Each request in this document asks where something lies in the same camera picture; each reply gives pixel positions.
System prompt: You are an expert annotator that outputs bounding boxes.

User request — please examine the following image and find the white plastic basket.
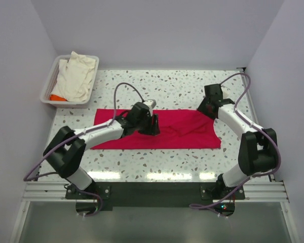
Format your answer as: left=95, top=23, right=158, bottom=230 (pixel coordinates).
left=40, top=54, right=99, bottom=108

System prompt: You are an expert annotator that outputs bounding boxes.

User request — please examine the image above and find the aluminium frame rail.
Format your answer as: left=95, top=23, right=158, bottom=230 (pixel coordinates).
left=9, top=180, right=69, bottom=243

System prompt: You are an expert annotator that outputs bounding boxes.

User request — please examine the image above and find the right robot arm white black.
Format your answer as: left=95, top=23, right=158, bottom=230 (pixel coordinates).
left=197, top=84, right=281, bottom=199

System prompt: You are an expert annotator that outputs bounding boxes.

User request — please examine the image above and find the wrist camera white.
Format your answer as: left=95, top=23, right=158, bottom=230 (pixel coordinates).
left=221, top=86, right=231, bottom=100
left=143, top=99, right=157, bottom=116

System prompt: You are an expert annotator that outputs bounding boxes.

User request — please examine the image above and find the red t shirt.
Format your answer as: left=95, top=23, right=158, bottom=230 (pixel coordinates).
left=92, top=109, right=221, bottom=150

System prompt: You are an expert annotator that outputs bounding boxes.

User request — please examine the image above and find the orange t shirt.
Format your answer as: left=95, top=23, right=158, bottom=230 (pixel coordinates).
left=50, top=95, right=67, bottom=102

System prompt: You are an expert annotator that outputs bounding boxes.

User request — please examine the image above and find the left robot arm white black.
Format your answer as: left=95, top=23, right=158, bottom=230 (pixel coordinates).
left=43, top=100, right=160, bottom=198

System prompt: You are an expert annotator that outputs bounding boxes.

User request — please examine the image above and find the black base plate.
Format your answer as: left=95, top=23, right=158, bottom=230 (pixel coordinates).
left=64, top=182, right=233, bottom=213

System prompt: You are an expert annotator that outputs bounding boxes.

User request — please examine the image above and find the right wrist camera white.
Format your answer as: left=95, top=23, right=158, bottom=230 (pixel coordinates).
left=221, top=86, right=231, bottom=100

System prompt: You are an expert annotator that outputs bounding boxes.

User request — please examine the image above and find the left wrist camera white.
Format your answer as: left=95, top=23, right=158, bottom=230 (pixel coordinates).
left=143, top=99, right=157, bottom=116

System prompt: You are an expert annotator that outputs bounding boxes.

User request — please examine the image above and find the cream t shirt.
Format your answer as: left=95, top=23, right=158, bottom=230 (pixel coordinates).
left=51, top=51, right=95, bottom=102

